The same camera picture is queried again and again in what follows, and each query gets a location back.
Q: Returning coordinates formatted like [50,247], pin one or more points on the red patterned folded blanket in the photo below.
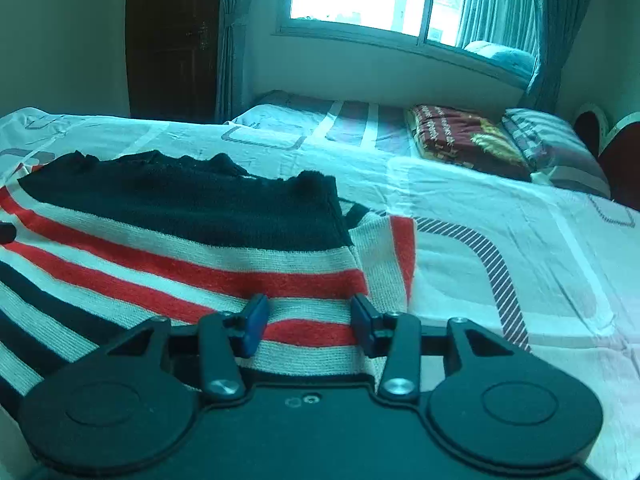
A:
[466,140]

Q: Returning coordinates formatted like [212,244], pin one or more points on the red heart-shaped headboard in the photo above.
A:
[616,148]

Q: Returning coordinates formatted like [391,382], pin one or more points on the striped red black white sweater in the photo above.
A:
[91,248]

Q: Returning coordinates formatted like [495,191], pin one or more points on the folded light striped quilt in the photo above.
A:
[365,125]

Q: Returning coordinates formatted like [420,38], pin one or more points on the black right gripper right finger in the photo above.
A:
[402,340]

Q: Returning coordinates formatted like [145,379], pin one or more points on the teal left curtain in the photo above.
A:
[233,20]

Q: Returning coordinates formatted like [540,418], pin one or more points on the teal curtain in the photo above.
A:
[233,20]
[557,25]

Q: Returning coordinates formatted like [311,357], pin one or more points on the dark wooden door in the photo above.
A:
[171,57]

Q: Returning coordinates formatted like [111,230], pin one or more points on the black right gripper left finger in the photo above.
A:
[204,355]

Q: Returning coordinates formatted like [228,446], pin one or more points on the window with metal frame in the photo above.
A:
[439,27]

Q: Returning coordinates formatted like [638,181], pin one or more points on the light patterned bed sheet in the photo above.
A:
[537,287]

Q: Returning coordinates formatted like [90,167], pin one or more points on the teal cushion on windowsill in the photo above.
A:
[517,61]

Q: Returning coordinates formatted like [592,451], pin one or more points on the striped grey pillow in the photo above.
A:
[552,148]

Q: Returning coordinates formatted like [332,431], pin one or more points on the teal right curtain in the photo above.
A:
[557,25]

